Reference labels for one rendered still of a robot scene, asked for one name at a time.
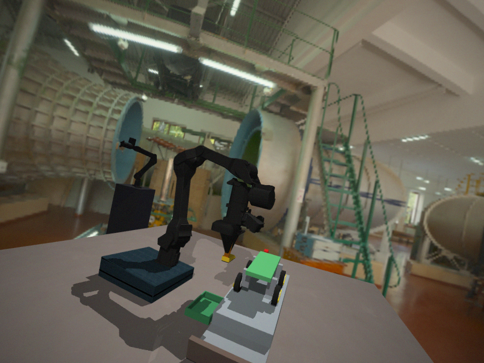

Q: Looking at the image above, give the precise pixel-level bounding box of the green tray floor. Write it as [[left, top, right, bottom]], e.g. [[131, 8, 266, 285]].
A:
[[191, 297, 220, 317]]

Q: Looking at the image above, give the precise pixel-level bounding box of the yellow wheel chock with orange handle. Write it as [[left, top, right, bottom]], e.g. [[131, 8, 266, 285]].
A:
[[222, 246, 235, 263]]

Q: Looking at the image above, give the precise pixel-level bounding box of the green wheeled trolley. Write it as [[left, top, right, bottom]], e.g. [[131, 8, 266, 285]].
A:
[[233, 251, 286, 305]]

